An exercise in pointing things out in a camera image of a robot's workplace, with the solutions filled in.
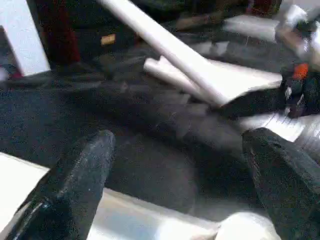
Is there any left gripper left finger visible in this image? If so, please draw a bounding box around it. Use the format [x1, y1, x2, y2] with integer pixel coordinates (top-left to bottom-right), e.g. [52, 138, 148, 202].
[4, 129, 117, 240]

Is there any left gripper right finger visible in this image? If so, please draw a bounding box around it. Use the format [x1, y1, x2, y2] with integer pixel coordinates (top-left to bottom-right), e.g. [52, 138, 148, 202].
[241, 127, 320, 240]

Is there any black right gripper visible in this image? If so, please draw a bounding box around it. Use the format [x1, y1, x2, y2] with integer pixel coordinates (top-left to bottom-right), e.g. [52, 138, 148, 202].
[220, 62, 320, 120]

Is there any white plastic table top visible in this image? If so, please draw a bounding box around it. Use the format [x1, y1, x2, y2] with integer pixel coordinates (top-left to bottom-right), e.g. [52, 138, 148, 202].
[0, 152, 281, 240]

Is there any white flat panel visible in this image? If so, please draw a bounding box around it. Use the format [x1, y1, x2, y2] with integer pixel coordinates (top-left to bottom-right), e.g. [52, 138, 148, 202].
[222, 14, 281, 42]

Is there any black plastic mat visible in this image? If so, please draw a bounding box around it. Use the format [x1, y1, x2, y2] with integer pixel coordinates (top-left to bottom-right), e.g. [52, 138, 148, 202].
[0, 50, 320, 221]

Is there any small yellow label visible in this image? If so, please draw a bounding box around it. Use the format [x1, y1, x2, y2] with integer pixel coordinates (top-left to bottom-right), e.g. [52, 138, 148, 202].
[100, 33, 117, 47]

